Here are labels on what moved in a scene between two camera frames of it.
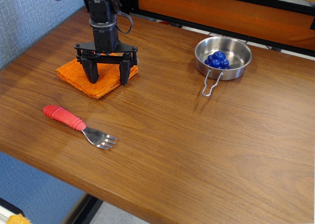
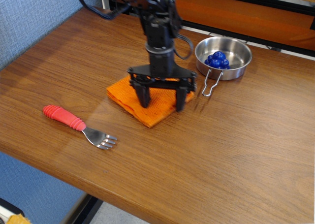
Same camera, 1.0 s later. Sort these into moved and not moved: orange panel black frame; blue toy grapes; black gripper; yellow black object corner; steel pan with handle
Moved: black gripper
Not moved: blue toy grapes; orange panel black frame; steel pan with handle; yellow black object corner
